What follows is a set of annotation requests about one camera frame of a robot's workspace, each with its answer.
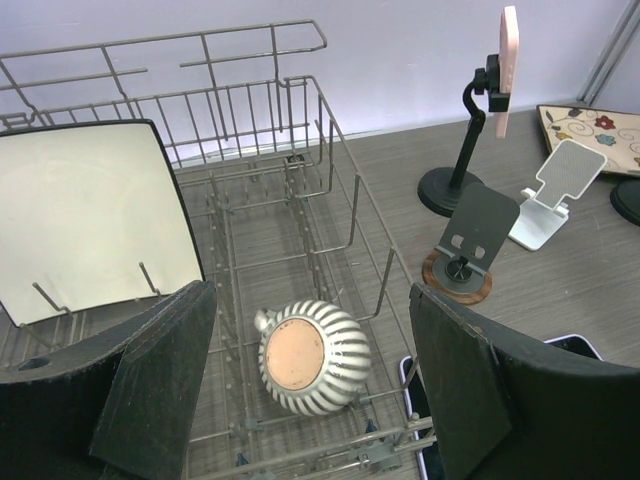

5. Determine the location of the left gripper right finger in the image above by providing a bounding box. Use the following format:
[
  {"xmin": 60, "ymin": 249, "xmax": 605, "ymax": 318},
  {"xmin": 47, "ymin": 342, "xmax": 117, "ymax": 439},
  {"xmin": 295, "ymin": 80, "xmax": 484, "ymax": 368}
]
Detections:
[{"xmin": 410, "ymin": 283, "xmax": 639, "ymax": 479}]

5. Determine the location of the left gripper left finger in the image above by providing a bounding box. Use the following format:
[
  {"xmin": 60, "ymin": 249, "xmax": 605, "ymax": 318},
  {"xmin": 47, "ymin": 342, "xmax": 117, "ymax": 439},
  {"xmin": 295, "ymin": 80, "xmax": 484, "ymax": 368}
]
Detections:
[{"xmin": 1, "ymin": 281, "xmax": 217, "ymax": 479}]

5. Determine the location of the lavender case phone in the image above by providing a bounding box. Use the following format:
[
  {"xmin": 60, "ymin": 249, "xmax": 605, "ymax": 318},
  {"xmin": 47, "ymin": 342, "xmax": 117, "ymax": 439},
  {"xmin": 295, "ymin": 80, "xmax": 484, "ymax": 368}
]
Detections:
[{"xmin": 399, "ymin": 355, "xmax": 446, "ymax": 480}]

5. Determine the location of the black case phone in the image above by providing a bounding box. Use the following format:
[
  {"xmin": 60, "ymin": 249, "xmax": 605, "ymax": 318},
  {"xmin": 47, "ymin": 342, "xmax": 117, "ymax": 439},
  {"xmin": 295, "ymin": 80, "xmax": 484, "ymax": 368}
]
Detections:
[{"xmin": 545, "ymin": 334, "xmax": 603, "ymax": 361}]

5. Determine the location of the grey wire dish rack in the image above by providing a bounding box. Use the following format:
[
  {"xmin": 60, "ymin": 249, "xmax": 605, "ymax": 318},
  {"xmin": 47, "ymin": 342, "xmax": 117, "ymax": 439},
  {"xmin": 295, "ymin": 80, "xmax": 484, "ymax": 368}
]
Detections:
[{"xmin": 1, "ymin": 19, "xmax": 429, "ymax": 479}]

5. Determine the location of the black tall phone stand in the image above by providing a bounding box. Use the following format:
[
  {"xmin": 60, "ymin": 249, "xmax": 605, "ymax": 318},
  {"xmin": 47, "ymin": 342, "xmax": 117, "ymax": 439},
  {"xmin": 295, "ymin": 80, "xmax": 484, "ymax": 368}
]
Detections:
[{"xmin": 417, "ymin": 54, "xmax": 511, "ymax": 217}]

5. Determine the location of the black round phone stand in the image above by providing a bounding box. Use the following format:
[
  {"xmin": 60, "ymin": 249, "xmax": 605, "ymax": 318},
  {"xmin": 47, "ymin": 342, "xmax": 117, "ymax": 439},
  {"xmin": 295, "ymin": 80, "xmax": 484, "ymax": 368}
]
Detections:
[{"xmin": 609, "ymin": 179, "xmax": 640, "ymax": 226}]

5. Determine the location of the pink case phone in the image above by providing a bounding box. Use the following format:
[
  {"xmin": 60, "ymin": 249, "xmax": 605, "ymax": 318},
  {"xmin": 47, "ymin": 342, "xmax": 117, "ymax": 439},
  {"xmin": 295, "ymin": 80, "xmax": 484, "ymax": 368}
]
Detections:
[{"xmin": 495, "ymin": 6, "xmax": 520, "ymax": 139}]

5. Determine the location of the wooden base phone stand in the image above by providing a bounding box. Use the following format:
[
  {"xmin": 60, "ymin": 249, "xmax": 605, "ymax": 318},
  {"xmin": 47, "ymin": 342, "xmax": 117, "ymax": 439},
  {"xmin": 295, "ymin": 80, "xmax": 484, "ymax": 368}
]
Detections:
[{"xmin": 422, "ymin": 183, "xmax": 520, "ymax": 306}]

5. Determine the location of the white folding phone stand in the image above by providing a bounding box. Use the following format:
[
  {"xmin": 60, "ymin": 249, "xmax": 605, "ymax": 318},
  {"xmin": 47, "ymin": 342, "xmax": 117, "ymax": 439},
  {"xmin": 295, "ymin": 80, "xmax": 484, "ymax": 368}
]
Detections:
[{"xmin": 508, "ymin": 139, "xmax": 607, "ymax": 251}]

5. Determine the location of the white square plate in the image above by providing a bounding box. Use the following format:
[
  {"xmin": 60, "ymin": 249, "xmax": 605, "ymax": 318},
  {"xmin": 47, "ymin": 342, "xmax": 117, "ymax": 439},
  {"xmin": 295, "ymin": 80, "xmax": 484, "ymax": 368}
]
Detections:
[{"xmin": 1, "ymin": 120, "xmax": 204, "ymax": 326}]

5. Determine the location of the striped round mug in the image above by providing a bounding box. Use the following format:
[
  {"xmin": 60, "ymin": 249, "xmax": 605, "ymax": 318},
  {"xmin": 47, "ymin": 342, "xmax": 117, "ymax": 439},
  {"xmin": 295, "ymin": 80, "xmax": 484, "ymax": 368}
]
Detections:
[{"xmin": 254, "ymin": 299, "xmax": 372, "ymax": 417}]

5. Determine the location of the floral square coaster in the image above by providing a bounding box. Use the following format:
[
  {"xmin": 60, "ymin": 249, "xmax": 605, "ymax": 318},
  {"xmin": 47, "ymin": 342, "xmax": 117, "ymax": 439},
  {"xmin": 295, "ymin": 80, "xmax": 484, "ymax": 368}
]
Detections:
[{"xmin": 536, "ymin": 104, "xmax": 639, "ymax": 178}]

